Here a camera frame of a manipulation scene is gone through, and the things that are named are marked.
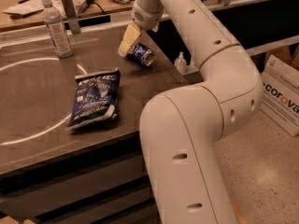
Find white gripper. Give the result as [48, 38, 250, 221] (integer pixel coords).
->
[118, 0, 164, 57]

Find blue Pepsi soda can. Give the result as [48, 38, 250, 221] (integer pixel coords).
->
[126, 43, 154, 67]

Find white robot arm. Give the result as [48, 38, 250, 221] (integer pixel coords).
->
[119, 0, 263, 224]

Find small clear sanitizer bottle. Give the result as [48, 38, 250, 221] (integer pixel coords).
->
[174, 51, 187, 75]

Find clear plastic water bottle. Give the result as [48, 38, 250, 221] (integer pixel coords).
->
[41, 0, 73, 58]

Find blue potato chips bag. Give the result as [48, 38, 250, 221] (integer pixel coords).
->
[67, 67, 121, 131]

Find white papers on desk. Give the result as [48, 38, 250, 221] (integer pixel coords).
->
[3, 0, 65, 19]

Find grey cabinet with drawers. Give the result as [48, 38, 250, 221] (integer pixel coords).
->
[0, 27, 185, 224]

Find white cardboard box with lettering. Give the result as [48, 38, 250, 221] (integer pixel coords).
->
[261, 55, 299, 136]

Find grey metal bracket post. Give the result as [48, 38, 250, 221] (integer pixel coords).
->
[61, 0, 80, 35]

